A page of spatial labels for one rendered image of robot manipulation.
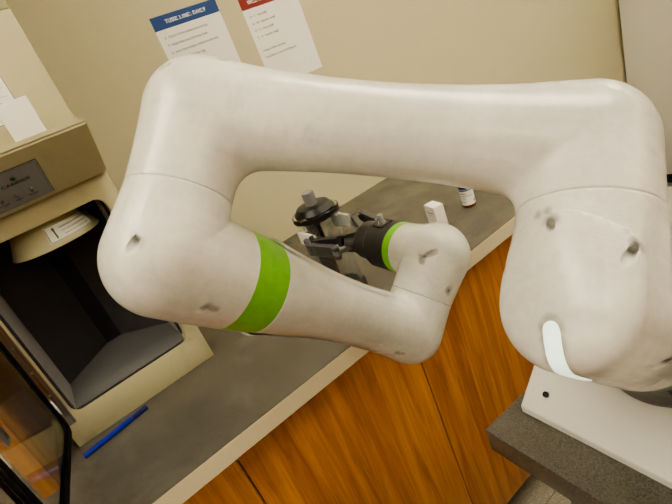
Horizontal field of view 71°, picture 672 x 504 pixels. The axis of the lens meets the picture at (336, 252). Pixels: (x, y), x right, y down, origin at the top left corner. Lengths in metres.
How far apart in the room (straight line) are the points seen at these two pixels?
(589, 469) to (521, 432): 0.09
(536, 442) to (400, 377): 0.48
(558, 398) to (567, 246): 0.31
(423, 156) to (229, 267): 0.22
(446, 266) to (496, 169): 0.29
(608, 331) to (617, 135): 0.17
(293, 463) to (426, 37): 1.64
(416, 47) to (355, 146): 1.58
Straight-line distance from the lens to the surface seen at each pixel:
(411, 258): 0.74
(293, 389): 0.92
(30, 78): 1.03
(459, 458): 1.39
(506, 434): 0.71
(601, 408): 0.68
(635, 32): 3.26
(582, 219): 0.44
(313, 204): 1.02
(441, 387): 1.23
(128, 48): 1.51
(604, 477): 0.67
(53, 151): 0.93
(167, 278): 0.45
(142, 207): 0.46
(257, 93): 0.49
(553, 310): 0.43
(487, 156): 0.47
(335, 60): 1.78
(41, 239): 1.05
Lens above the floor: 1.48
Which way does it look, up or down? 23 degrees down
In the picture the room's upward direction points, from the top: 22 degrees counter-clockwise
